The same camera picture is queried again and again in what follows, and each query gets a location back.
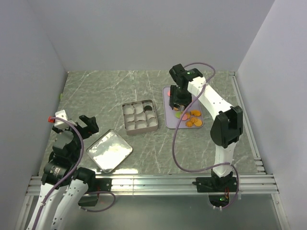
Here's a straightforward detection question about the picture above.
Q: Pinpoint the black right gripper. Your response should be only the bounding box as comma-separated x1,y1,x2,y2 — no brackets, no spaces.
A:
169,85,192,110

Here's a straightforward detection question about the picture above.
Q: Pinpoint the black round cookie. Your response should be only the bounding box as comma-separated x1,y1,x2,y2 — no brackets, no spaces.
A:
144,105,153,111

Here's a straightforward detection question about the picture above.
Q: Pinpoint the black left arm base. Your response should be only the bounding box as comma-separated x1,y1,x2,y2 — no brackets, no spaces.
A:
78,178,112,207

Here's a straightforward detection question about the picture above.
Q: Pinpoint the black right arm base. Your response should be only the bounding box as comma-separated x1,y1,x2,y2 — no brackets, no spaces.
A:
192,173,239,209

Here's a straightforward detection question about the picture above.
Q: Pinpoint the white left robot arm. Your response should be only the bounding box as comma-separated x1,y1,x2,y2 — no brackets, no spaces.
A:
27,110,99,230

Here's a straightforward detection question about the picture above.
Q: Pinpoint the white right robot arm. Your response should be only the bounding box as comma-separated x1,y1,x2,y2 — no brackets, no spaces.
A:
169,64,243,191

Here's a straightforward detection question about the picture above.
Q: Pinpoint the green round cookie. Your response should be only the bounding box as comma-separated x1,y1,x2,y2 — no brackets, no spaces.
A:
175,111,182,118

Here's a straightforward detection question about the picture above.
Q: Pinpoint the pink round cookie lower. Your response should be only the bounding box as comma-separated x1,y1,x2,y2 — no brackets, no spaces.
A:
181,114,188,121

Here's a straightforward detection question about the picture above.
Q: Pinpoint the orange fish cookie lower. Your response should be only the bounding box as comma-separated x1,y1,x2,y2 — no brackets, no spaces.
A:
190,110,201,116

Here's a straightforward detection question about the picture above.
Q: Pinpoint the lavender plastic tray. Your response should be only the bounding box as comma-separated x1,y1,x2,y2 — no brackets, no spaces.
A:
162,86,204,129

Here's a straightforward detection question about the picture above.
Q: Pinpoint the orange flower cookie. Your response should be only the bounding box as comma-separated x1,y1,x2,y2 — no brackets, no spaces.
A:
185,121,193,127
190,116,198,123

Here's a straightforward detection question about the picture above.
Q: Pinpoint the orange dotted round cookie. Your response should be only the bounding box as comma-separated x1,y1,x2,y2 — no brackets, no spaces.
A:
194,119,202,127

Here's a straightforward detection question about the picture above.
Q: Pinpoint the silver tin lid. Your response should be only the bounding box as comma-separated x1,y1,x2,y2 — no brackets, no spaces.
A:
86,129,133,173

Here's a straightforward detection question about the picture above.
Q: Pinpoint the square cookie tin box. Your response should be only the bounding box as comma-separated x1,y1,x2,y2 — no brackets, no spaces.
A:
122,99,158,136

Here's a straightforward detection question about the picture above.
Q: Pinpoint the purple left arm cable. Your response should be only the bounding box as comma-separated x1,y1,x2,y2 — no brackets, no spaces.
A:
31,117,84,230

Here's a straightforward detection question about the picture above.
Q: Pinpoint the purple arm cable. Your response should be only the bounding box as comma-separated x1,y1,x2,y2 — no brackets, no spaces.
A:
31,117,84,230
172,62,240,210

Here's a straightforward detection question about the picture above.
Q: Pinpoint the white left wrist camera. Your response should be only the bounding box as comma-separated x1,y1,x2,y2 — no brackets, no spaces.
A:
48,110,69,129

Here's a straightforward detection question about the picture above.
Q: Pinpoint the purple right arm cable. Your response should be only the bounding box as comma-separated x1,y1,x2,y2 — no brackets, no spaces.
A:
172,62,240,210

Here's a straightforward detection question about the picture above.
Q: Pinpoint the aluminium mounting rail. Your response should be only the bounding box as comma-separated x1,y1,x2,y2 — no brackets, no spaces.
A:
26,174,280,195

